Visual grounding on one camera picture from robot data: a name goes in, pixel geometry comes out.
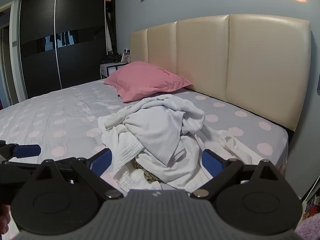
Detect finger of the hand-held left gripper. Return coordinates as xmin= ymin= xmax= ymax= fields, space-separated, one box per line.
xmin=0 ymin=140 xmax=42 ymax=161
xmin=0 ymin=160 xmax=48 ymax=167

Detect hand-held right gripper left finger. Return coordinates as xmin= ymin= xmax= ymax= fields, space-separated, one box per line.
xmin=34 ymin=148 xmax=125 ymax=201

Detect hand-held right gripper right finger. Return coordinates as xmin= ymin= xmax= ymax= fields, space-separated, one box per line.
xmin=191 ymin=149 xmax=283 ymax=201

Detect white waffle knit garment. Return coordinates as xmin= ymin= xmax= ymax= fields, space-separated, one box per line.
xmin=101 ymin=127 xmax=163 ymax=193

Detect white fleece sweater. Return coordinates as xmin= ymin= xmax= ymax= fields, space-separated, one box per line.
xmin=99 ymin=94 xmax=207 ymax=189

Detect hanging clothes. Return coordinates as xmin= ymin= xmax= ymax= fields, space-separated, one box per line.
xmin=105 ymin=0 xmax=118 ymax=55

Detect thin white cloth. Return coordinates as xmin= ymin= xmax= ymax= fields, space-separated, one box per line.
xmin=197 ymin=127 xmax=262 ymax=167

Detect brown slipper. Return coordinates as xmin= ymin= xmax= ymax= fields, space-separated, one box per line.
xmin=0 ymin=204 xmax=11 ymax=233

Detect brown patterned cloth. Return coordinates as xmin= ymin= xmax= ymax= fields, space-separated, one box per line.
xmin=131 ymin=159 xmax=162 ymax=182

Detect white nightstand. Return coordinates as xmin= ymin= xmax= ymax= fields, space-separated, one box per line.
xmin=100 ymin=62 xmax=128 ymax=80

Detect pink pillow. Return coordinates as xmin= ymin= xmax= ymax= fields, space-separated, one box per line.
xmin=104 ymin=61 xmax=193 ymax=103

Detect beige padded headboard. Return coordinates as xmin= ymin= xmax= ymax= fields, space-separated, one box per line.
xmin=129 ymin=14 xmax=312 ymax=132

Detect black bag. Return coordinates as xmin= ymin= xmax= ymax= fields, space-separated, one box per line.
xmin=101 ymin=52 xmax=123 ymax=64

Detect printed box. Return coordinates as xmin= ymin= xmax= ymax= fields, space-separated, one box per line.
xmin=302 ymin=197 xmax=320 ymax=220

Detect purple fuzzy rug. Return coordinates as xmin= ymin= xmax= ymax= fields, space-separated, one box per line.
xmin=296 ymin=216 xmax=320 ymax=240

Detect black sliding wardrobe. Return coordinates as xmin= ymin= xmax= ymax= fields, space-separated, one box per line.
xmin=19 ymin=0 xmax=107 ymax=99

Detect white door frame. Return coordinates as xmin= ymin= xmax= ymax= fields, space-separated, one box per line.
xmin=9 ymin=0 xmax=28 ymax=103

